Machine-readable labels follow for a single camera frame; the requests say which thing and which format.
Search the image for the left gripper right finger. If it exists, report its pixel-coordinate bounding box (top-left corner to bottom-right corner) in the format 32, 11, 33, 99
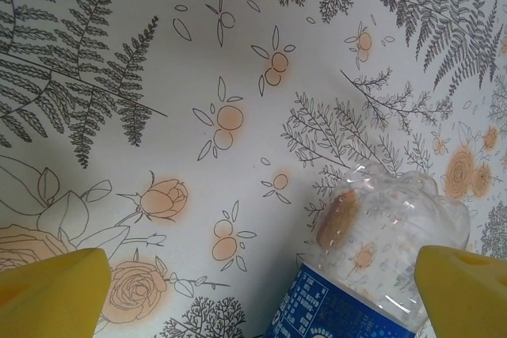
414, 245, 507, 338

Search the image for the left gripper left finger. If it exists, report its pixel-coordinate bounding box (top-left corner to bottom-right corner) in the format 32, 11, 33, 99
0, 247, 111, 338

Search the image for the floral patterned table cover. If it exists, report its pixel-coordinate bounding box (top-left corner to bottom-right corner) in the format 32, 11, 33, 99
0, 0, 507, 338

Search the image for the blue Pepsi plastic bottle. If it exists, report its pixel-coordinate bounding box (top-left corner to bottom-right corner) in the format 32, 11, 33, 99
263, 162, 471, 338

